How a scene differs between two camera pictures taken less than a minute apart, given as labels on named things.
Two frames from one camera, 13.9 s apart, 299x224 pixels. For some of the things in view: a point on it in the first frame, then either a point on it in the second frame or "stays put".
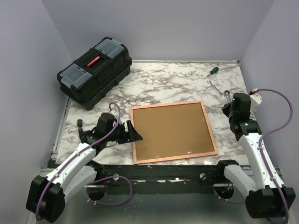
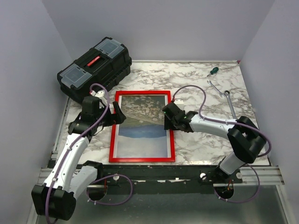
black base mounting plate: (125, 179) stays put
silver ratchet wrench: (227, 93) stays put
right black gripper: (226, 109) -> (167, 125)
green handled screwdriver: (214, 71) stays put
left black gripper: (131, 136) -> (117, 118)
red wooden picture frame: (171, 131) -> (112, 157)
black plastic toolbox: (101, 69) stays put
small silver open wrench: (210, 83) stays put
